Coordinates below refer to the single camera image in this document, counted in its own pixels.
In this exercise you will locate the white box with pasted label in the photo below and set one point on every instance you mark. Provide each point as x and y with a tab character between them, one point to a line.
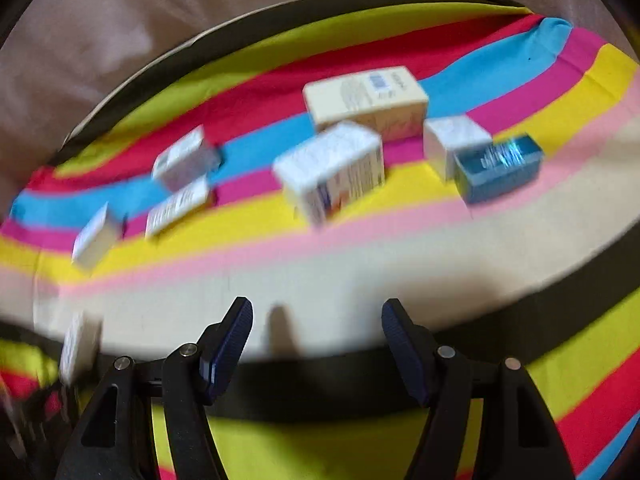
185	157

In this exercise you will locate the small white box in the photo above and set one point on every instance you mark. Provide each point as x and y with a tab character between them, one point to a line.
452	140

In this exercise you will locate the white box with triangle mark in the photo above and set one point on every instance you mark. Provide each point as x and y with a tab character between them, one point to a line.
77	347

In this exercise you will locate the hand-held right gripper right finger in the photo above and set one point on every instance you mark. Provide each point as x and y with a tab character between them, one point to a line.
407	355

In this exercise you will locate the striped colourful cloth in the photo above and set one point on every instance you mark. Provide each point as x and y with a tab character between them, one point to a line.
450	270

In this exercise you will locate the white box with colour print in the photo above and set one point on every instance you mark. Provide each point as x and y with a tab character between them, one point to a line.
330	175

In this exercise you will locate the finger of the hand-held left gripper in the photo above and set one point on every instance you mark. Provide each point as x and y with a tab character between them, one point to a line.
30	410

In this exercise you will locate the flat yellowish box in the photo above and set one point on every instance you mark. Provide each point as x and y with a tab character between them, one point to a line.
175	210

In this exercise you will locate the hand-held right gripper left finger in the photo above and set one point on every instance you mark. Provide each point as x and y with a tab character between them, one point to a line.
227	355

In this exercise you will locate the teal box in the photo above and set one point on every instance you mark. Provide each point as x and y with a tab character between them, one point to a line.
500	167

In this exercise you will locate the cream box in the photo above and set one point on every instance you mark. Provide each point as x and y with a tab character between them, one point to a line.
365	100

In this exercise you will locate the long white box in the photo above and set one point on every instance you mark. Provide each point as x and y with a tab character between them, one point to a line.
95	237

